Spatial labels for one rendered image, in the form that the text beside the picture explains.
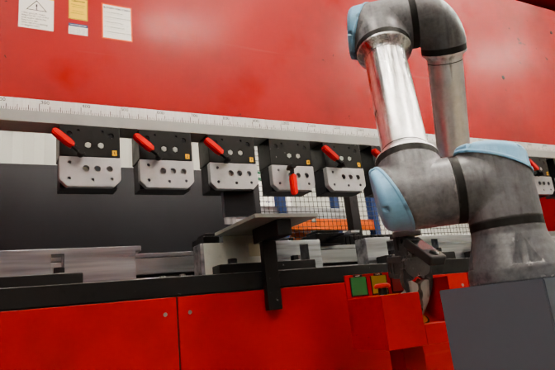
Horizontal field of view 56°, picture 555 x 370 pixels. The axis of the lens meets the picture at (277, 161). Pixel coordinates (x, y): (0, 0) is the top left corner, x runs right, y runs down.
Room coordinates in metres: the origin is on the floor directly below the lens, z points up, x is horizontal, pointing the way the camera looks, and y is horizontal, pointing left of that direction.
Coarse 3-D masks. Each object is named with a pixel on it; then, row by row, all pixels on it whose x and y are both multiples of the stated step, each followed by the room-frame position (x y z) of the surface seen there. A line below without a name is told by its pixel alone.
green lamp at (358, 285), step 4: (352, 280) 1.39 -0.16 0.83; (356, 280) 1.39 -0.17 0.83; (360, 280) 1.40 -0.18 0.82; (364, 280) 1.40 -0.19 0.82; (352, 284) 1.39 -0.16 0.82; (356, 284) 1.39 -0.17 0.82; (360, 284) 1.40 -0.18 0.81; (364, 284) 1.40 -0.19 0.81; (352, 288) 1.39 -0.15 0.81; (356, 288) 1.39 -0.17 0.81; (360, 288) 1.39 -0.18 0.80; (364, 288) 1.40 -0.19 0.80; (356, 292) 1.39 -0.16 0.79; (360, 292) 1.39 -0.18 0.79; (364, 292) 1.40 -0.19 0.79
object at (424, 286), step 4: (416, 280) 1.39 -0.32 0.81; (420, 280) 1.37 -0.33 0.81; (424, 280) 1.36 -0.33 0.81; (428, 280) 1.36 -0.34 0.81; (420, 284) 1.35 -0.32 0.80; (424, 284) 1.36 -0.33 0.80; (428, 284) 1.36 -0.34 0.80; (420, 288) 1.35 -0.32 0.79; (424, 288) 1.36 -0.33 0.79; (428, 288) 1.36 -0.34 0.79; (420, 292) 1.36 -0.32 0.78; (424, 292) 1.36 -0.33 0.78; (428, 292) 1.36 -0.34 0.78; (420, 296) 1.36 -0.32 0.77; (424, 296) 1.36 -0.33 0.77; (428, 296) 1.36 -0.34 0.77; (420, 300) 1.36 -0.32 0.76; (424, 300) 1.36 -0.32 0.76; (428, 300) 1.36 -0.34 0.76; (420, 304) 1.36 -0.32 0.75; (424, 304) 1.36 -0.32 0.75; (424, 308) 1.36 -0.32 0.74; (424, 312) 1.37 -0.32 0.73
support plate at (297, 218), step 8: (248, 216) 1.27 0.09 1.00; (256, 216) 1.24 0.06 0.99; (264, 216) 1.25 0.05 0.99; (272, 216) 1.26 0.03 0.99; (280, 216) 1.27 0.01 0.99; (288, 216) 1.29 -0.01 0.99; (296, 216) 1.30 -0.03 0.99; (304, 216) 1.31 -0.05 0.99; (312, 216) 1.32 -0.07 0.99; (240, 224) 1.31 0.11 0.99; (248, 224) 1.32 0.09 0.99; (256, 224) 1.34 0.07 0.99; (264, 224) 1.35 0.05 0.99; (296, 224) 1.41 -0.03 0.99; (216, 232) 1.45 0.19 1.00; (224, 232) 1.42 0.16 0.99; (232, 232) 1.43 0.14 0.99; (240, 232) 1.45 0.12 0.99; (248, 232) 1.46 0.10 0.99
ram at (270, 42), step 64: (0, 0) 1.17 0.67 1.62; (64, 0) 1.25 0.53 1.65; (128, 0) 1.34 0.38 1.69; (192, 0) 1.44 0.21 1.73; (256, 0) 1.55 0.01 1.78; (320, 0) 1.68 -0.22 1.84; (448, 0) 2.02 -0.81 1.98; (512, 0) 2.24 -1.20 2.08; (0, 64) 1.18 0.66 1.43; (64, 64) 1.25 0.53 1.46; (128, 64) 1.33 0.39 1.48; (192, 64) 1.43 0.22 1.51; (256, 64) 1.54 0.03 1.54; (320, 64) 1.66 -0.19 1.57; (512, 64) 2.18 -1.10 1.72; (0, 128) 1.23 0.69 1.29; (128, 128) 1.33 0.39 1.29; (192, 128) 1.42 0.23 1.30; (256, 128) 1.52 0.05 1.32; (512, 128) 2.13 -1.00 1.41
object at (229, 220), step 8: (224, 192) 1.50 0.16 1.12; (232, 192) 1.51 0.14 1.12; (240, 192) 1.52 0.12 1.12; (248, 192) 1.53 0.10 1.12; (224, 200) 1.50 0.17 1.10; (232, 200) 1.51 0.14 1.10; (240, 200) 1.52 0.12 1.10; (248, 200) 1.53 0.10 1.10; (224, 208) 1.50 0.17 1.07; (232, 208) 1.51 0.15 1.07; (240, 208) 1.52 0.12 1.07; (248, 208) 1.53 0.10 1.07; (224, 216) 1.50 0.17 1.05; (232, 216) 1.51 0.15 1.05; (240, 216) 1.52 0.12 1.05; (232, 224) 1.52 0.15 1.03
